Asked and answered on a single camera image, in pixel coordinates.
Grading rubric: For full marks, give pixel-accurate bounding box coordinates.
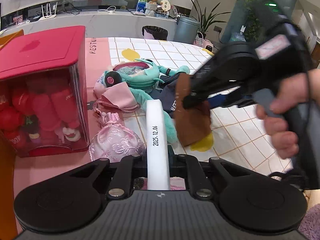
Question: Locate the long-leaf potted plant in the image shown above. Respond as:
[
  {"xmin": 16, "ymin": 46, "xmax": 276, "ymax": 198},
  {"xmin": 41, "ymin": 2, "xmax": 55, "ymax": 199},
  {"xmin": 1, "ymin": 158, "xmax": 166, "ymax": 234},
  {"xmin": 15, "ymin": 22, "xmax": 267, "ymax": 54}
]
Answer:
[{"xmin": 190, "ymin": 0, "xmax": 232, "ymax": 39}]

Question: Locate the bushy green plant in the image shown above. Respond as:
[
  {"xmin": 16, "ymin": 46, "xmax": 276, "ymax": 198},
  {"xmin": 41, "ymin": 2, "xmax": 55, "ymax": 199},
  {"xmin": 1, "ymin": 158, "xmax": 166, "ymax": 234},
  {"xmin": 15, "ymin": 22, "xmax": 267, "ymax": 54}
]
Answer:
[{"xmin": 237, "ymin": 0, "xmax": 260, "ymax": 42}]

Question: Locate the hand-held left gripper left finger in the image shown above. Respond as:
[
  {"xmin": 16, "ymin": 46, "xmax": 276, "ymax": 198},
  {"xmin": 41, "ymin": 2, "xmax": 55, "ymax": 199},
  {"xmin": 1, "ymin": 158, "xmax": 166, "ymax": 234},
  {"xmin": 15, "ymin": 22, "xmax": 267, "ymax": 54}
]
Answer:
[{"xmin": 59, "ymin": 154, "xmax": 148, "ymax": 200}]

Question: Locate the pink white heater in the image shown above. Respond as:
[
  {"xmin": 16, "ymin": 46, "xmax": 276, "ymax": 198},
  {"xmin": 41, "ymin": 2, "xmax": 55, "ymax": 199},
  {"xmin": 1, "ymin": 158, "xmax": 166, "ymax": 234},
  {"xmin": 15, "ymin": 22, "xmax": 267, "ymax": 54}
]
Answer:
[{"xmin": 203, "ymin": 39, "xmax": 216, "ymax": 53}]

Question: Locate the navy cap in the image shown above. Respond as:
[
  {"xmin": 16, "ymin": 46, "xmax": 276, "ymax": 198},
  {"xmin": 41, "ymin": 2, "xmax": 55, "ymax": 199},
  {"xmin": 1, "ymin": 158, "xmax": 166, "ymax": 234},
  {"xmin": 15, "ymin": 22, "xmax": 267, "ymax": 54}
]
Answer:
[{"xmin": 150, "ymin": 74, "xmax": 190, "ymax": 117}]

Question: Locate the white router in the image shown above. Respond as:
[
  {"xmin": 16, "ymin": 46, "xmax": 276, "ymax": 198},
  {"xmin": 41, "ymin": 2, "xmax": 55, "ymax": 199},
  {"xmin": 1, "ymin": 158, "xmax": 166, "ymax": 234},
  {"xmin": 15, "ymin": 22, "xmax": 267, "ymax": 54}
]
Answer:
[{"xmin": 39, "ymin": 2, "xmax": 58, "ymax": 22}]

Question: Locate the pink bin with black bag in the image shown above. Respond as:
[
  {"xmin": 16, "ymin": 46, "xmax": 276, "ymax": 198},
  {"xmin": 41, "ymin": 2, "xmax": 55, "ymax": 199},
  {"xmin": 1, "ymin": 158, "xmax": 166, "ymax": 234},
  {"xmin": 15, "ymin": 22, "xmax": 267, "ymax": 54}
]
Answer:
[{"xmin": 142, "ymin": 25, "xmax": 168, "ymax": 40}]

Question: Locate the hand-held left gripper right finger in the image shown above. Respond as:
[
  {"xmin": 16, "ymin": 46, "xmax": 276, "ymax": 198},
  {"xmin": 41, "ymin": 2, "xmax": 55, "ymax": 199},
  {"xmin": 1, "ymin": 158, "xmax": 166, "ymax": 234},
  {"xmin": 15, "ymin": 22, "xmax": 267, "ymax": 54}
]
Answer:
[{"xmin": 169, "ymin": 145, "xmax": 254, "ymax": 200}]

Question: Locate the pink cloth pouch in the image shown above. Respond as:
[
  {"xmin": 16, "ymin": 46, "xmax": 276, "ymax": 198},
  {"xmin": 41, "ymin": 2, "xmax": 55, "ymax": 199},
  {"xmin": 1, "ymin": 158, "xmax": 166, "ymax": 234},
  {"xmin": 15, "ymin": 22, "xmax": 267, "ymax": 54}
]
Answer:
[{"xmin": 92, "ymin": 80, "xmax": 140, "ymax": 112}]

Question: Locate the pink mat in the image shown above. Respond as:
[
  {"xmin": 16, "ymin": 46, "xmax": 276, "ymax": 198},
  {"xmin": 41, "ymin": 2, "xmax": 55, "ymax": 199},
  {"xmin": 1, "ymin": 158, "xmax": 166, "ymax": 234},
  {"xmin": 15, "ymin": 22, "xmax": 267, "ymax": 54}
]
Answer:
[{"xmin": 14, "ymin": 37, "xmax": 187, "ymax": 205}]

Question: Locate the teal plush doll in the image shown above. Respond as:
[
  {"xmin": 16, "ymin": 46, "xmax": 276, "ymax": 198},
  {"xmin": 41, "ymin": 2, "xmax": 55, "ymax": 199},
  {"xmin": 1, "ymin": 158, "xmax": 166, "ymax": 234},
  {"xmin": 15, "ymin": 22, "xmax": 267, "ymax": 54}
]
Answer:
[{"xmin": 96, "ymin": 59, "xmax": 191, "ymax": 143}]

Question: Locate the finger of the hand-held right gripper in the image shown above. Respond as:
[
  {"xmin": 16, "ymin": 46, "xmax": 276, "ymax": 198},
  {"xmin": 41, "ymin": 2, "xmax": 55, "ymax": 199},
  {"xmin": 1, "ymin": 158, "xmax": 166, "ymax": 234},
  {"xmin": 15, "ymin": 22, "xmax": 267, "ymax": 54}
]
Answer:
[
  {"xmin": 207, "ymin": 89, "xmax": 256, "ymax": 110},
  {"xmin": 182, "ymin": 54, "xmax": 241, "ymax": 110}
]

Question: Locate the brown cloth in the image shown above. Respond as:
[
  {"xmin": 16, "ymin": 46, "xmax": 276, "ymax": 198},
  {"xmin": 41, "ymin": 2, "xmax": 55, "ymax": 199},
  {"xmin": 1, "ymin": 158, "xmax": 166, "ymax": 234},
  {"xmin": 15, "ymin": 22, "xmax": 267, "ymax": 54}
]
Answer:
[{"xmin": 174, "ymin": 74, "xmax": 212, "ymax": 147}]

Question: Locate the grey trash bin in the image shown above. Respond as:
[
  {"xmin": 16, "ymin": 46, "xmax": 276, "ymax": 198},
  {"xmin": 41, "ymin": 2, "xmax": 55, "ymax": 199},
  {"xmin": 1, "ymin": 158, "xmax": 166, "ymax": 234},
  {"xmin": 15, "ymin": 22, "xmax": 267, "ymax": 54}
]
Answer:
[{"xmin": 174, "ymin": 15, "xmax": 200, "ymax": 44}]

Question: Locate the checked woven bag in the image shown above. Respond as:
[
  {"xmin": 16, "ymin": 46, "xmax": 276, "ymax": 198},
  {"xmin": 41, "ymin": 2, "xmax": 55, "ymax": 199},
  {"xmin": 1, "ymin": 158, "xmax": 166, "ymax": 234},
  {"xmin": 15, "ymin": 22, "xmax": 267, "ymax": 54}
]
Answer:
[{"xmin": 194, "ymin": 32, "xmax": 206, "ymax": 46}]

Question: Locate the marble television bench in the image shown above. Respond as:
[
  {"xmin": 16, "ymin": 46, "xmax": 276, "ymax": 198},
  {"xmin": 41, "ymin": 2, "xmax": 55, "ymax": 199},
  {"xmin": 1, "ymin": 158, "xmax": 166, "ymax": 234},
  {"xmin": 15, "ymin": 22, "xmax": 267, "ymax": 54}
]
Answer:
[{"xmin": 0, "ymin": 0, "xmax": 178, "ymax": 39}]

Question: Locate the person's right hand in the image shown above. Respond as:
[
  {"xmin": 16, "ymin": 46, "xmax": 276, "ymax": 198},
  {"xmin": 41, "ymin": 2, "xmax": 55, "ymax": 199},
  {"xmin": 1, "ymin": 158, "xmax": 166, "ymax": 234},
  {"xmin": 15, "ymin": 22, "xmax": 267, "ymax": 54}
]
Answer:
[{"xmin": 257, "ymin": 68, "xmax": 320, "ymax": 160}]

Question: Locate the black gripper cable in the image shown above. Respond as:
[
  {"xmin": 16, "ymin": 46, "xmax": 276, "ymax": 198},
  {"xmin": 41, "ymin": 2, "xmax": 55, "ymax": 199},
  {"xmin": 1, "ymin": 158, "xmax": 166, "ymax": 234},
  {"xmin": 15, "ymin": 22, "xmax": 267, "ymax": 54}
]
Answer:
[{"xmin": 269, "ymin": 171, "xmax": 304, "ymax": 189}]

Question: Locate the red transparent display box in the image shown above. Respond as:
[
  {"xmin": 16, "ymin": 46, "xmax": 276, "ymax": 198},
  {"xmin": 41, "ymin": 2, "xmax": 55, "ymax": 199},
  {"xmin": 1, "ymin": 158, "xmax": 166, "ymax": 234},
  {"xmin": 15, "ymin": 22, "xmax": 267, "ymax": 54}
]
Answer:
[{"xmin": 0, "ymin": 25, "xmax": 90, "ymax": 158}]

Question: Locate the pink satin drawstring pouch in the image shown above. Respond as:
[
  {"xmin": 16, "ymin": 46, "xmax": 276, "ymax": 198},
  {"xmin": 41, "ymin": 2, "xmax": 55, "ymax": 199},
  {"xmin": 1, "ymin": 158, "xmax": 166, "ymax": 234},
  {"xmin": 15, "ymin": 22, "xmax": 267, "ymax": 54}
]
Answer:
[{"xmin": 89, "ymin": 111, "xmax": 147, "ymax": 162}]

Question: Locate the purple fluffy rug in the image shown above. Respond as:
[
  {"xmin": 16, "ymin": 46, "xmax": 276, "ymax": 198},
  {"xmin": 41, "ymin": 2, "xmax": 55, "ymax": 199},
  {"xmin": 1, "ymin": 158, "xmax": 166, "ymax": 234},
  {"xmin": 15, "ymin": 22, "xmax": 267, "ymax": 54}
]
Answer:
[{"xmin": 299, "ymin": 204, "xmax": 320, "ymax": 240}]

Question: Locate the pile of red plush toys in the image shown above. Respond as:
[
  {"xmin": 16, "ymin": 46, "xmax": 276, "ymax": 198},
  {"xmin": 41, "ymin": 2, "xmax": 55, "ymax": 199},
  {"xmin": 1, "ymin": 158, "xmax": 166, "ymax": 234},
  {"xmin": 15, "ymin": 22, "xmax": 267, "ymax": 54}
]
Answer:
[{"xmin": 0, "ymin": 72, "xmax": 82, "ymax": 153}]

